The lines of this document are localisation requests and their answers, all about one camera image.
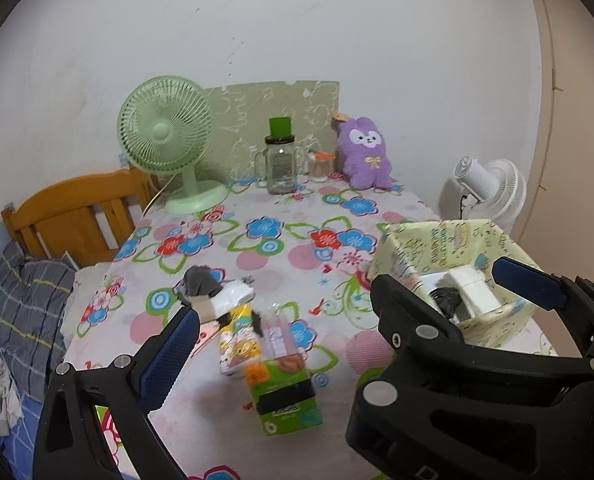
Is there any white tissue packet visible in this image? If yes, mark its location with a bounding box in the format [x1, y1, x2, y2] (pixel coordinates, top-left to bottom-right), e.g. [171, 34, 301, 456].
[212, 280, 255, 318]

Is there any blue bed sheet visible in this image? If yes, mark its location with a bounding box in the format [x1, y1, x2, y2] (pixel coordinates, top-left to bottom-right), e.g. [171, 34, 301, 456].
[0, 240, 62, 466]

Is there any grey drawstring pouch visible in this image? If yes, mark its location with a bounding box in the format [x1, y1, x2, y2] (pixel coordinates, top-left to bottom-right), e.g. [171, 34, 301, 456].
[176, 265, 228, 311]

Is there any white fan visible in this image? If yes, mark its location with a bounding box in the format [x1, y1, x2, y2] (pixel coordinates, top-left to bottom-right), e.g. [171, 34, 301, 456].
[437, 156, 528, 233]

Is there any green desk fan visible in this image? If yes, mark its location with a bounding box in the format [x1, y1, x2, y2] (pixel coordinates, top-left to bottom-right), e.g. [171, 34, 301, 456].
[117, 76, 228, 216]

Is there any white fan cable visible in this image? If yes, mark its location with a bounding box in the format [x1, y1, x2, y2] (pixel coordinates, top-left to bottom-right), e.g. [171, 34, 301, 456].
[142, 175, 175, 221]

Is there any yellow patterned fabric storage box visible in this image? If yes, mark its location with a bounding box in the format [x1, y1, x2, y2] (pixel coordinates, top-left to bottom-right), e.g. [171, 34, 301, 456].
[367, 217, 540, 348]

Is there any glass mug jar green lid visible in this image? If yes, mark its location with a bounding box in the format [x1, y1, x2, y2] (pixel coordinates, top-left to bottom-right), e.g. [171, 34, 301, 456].
[254, 116, 304, 196]

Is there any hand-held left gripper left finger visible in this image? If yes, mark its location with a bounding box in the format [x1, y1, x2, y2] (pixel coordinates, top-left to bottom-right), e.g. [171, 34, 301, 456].
[33, 305, 201, 480]

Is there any green tissue packet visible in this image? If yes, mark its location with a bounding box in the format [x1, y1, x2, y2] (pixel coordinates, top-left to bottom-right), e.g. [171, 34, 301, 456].
[243, 352, 324, 436]

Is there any floral tablecloth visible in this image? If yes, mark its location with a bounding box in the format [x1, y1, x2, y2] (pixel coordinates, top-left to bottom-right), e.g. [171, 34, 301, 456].
[59, 172, 558, 480]

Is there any beige cloth item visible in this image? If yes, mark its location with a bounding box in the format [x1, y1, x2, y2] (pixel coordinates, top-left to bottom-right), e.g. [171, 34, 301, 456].
[192, 297, 223, 326]

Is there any grey plaid pillow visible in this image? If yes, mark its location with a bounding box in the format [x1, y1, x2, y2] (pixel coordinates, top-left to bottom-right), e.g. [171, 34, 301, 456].
[0, 240, 78, 403]

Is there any wooden bed headboard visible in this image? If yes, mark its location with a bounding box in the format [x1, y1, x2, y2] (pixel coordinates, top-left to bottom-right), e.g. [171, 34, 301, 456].
[1, 167, 165, 268]

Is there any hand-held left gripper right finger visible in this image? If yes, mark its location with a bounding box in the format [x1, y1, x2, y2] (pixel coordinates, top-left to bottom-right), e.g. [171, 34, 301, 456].
[345, 274, 594, 480]

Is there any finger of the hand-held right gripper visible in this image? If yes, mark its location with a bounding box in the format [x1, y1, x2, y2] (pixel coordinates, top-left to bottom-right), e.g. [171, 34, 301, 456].
[490, 256, 594, 361]

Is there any purple plush rabbit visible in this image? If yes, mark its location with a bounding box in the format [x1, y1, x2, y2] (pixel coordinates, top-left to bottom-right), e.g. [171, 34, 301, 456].
[335, 116, 394, 191]

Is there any green patterned wall board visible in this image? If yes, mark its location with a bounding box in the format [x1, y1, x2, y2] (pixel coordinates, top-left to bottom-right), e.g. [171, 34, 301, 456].
[204, 80, 342, 183]

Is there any toothpick jar orange lid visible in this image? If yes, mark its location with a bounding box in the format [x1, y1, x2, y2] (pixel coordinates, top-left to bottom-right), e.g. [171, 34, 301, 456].
[307, 151, 337, 183]

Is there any white bedding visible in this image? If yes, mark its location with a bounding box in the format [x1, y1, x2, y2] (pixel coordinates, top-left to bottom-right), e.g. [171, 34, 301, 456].
[59, 260, 115, 346]

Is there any yellow cartoon tissue packet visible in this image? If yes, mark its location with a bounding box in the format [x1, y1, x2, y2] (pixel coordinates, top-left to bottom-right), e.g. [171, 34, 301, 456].
[219, 305, 263, 376]

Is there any black soft item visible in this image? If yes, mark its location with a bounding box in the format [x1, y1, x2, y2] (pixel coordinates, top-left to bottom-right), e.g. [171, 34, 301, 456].
[429, 285, 460, 318]

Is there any clear pink tissue packet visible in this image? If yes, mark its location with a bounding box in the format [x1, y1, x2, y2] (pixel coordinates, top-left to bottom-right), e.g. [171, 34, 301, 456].
[257, 305, 300, 361]

